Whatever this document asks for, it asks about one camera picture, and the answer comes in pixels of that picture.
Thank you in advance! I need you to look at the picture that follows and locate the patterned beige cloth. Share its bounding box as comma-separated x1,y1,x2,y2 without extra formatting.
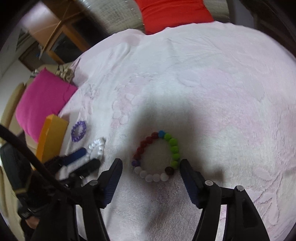
55,65,74,83

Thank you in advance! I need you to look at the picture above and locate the beige leather headboard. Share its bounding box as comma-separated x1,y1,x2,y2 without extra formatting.
1,83,26,136

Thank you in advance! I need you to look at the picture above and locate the purple bead bracelet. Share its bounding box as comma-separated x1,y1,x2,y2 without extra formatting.
70,120,87,143

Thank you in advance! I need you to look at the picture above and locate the wooden cabinet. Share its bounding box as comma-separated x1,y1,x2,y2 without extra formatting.
21,0,93,65

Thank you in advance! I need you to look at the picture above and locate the magenta pillow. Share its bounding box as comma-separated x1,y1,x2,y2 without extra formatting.
16,68,77,142

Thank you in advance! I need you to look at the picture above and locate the small red pillow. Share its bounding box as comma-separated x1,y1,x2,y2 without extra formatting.
136,0,214,35

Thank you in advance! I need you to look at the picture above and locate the black cable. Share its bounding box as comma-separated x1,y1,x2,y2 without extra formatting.
0,124,47,176

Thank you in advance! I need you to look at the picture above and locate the silver foil insulation panel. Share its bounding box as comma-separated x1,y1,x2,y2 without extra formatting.
76,0,230,35

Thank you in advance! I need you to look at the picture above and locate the white bead bracelet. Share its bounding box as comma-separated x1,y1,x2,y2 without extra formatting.
86,136,106,162

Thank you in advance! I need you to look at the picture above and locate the multicolour bead bracelet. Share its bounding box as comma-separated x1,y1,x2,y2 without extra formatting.
131,129,181,183

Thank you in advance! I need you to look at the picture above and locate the orange cardboard box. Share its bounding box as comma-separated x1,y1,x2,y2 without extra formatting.
36,114,69,164

